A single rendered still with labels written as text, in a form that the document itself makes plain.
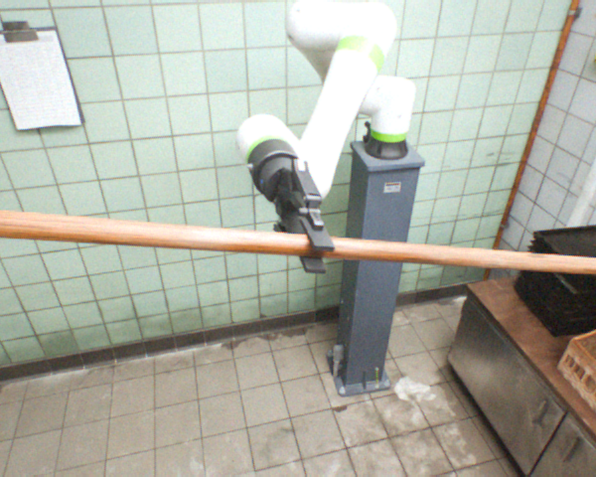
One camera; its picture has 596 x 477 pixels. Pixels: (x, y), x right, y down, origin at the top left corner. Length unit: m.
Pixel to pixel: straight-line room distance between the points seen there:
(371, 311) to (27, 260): 1.47
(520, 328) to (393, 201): 0.71
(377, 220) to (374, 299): 0.40
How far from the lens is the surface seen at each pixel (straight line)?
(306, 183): 0.66
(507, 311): 2.03
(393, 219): 1.69
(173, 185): 1.95
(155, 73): 1.78
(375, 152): 1.58
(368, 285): 1.85
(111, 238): 0.56
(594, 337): 1.83
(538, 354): 1.91
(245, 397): 2.29
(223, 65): 1.79
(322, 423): 2.21
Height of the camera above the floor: 1.87
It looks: 35 degrees down
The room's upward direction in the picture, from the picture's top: straight up
